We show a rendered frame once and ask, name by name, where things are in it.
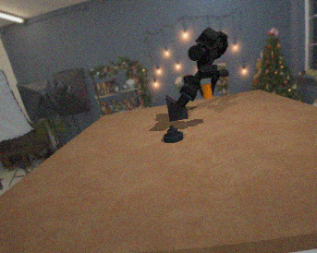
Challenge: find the orange knob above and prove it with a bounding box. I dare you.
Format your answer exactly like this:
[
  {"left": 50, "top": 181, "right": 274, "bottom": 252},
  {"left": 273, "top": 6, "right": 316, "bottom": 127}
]
[{"left": 202, "top": 84, "right": 212, "bottom": 99}]

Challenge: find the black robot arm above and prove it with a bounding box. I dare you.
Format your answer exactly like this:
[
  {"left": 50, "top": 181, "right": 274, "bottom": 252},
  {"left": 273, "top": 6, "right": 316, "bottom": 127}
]
[{"left": 176, "top": 27, "right": 228, "bottom": 109}]

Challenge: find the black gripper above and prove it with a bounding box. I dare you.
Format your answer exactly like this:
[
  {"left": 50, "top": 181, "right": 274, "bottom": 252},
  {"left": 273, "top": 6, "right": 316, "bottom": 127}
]
[{"left": 184, "top": 58, "right": 229, "bottom": 97}]

